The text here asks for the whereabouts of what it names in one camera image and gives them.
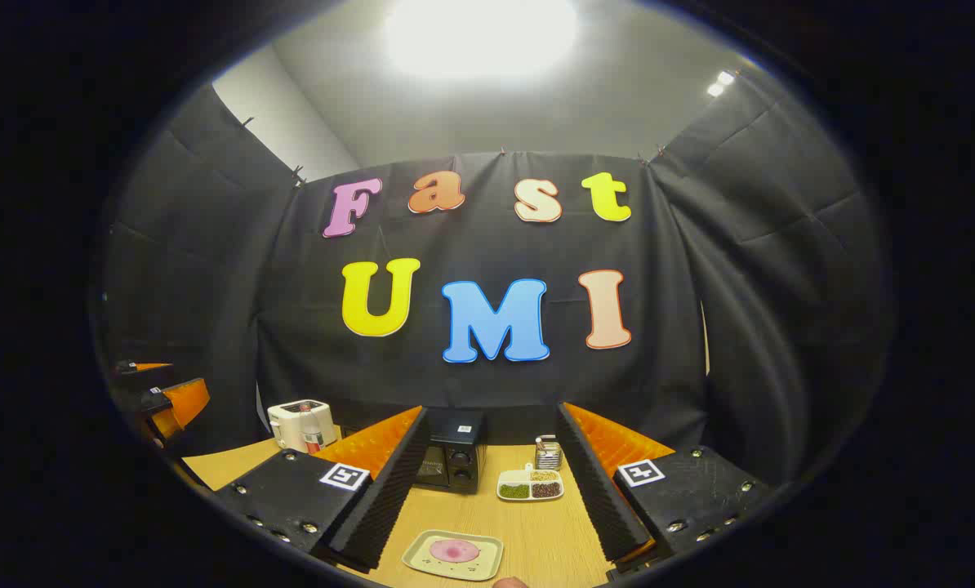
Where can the black backdrop cloth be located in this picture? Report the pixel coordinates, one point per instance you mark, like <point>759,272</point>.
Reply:
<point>487,384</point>

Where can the white toaster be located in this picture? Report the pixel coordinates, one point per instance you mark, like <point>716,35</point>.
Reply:
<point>287,425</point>

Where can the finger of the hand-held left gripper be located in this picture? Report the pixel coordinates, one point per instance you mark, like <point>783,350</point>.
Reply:
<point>185,400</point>
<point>132,372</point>

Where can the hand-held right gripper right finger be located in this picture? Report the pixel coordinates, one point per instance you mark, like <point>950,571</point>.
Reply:
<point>598,482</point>

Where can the small ceiling light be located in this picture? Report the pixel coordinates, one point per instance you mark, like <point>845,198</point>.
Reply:
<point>720,83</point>

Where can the black electric oven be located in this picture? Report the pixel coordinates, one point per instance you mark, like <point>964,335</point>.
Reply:
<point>456,467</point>

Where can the clear plastic water bottle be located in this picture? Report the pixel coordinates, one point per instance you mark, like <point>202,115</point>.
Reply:
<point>312,437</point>

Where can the pink round food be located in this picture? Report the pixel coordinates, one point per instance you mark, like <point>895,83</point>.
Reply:
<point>455,551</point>

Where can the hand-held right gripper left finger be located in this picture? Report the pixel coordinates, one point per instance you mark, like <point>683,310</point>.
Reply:
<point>389,482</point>

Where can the large ceiling light panel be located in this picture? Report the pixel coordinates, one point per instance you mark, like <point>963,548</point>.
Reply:
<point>479,37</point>

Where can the white divided dish with beans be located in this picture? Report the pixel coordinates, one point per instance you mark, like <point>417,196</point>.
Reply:
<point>530,487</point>

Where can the clear holder with straws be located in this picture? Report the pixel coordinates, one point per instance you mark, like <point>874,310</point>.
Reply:
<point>548,453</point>

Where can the cream rectangular plate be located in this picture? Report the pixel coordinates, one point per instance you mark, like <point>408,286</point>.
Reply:
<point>418,559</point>

